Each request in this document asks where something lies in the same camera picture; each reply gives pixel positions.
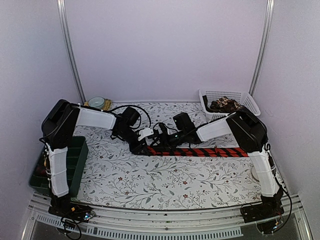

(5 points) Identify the light blue bowl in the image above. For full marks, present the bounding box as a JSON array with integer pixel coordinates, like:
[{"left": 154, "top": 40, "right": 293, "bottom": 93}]
[{"left": 88, "top": 96, "right": 105, "bottom": 109}]

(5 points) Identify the floral patterned table mat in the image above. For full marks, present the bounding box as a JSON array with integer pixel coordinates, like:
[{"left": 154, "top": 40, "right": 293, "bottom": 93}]
[{"left": 74, "top": 126, "right": 262, "bottom": 210}]

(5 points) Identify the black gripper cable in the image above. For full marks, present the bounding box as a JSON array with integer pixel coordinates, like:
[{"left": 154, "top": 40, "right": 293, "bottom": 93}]
[
  {"left": 109, "top": 104, "right": 152, "bottom": 133},
  {"left": 151, "top": 121, "right": 181, "bottom": 141}
]

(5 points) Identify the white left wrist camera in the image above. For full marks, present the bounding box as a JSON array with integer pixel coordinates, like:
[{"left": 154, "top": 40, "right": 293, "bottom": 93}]
[{"left": 138, "top": 127, "right": 154, "bottom": 141}]

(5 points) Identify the dark green divided organizer box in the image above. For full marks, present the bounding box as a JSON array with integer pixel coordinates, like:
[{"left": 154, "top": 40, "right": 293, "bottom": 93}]
[{"left": 28, "top": 136, "right": 89, "bottom": 198}]

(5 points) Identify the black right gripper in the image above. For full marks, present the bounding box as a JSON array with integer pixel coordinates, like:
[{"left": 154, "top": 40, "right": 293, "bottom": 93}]
[{"left": 150, "top": 129, "right": 187, "bottom": 152}]

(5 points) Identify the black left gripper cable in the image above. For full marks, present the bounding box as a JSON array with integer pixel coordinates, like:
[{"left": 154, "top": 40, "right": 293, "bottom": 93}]
[{"left": 109, "top": 104, "right": 152, "bottom": 133}]

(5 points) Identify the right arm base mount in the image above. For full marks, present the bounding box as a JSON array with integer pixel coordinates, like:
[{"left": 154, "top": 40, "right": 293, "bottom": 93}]
[{"left": 240, "top": 192, "right": 293, "bottom": 236}]

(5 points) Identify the brown patterned tie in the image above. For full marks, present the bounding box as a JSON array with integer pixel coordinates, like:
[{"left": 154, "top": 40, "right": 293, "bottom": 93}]
[{"left": 209, "top": 96, "right": 243, "bottom": 113}]

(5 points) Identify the right aluminium frame post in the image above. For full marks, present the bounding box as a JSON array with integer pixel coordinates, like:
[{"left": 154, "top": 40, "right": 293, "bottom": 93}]
[{"left": 249, "top": 0, "right": 275, "bottom": 97}]

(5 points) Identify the left aluminium frame post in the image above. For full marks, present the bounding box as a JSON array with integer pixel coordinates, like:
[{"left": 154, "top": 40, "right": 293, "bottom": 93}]
[{"left": 56, "top": 0, "right": 86, "bottom": 104}]

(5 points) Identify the white perforated plastic basket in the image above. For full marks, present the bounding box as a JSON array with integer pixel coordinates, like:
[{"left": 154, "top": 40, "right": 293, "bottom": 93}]
[{"left": 198, "top": 88, "right": 261, "bottom": 122}]

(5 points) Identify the aluminium frame post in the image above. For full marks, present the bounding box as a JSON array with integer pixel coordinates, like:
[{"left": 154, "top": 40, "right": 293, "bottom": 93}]
[
  {"left": 56, "top": 0, "right": 86, "bottom": 104},
  {"left": 249, "top": 0, "right": 275, "bottom": 97}
]

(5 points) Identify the white ceramic mug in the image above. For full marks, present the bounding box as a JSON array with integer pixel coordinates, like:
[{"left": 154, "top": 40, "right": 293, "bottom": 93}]
[{"left": 251, "top": 166, "right": 260, "bottom": 182}]

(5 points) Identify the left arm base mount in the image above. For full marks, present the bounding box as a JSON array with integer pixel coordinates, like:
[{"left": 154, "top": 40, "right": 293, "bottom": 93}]
[{"left": 47, "top": 194, "right": 97, "bottom": 235}]

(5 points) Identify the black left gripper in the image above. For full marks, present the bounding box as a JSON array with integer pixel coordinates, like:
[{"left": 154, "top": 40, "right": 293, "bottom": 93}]
[{"left": 117, "top": 127, "right": 150, "bottom": 156}]

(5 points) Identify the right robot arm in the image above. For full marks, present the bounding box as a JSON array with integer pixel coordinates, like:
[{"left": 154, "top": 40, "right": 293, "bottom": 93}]
[{"left": 147, "top": 107, "right": 284, "bottom": 218}]

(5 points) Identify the yellow woven coaster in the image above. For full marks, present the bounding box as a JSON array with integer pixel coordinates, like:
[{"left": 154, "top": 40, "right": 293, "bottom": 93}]
[{"left": 84, "top": 99, "right": 112, "bottom": 111}]

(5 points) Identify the slotted aluminium front rail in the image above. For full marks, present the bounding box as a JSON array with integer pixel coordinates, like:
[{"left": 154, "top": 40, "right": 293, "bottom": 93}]
[{"left": 21, "top": 206, "right": 313, "bottom": 240}]

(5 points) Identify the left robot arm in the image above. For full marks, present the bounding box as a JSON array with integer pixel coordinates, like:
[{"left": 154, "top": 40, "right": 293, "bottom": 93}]
[{"left": 41, "top": 99, "right": 154, "bottom": 198}]

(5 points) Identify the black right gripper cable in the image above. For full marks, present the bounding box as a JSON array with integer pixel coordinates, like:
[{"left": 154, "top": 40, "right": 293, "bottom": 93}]
[{"left": 151, "top": 121, "right": 181, "bottom": 141}]

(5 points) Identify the dark red rolled tie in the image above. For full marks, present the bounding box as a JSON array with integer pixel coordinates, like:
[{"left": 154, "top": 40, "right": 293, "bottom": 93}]
[{"left": 35, "top": 165, "right": 47, "bottom": 178}]

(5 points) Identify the red black striped tie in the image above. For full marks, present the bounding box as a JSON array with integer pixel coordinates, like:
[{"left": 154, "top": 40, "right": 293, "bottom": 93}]
[{"left": 147, "top": 146, "right": 249, "bottom": 158}]

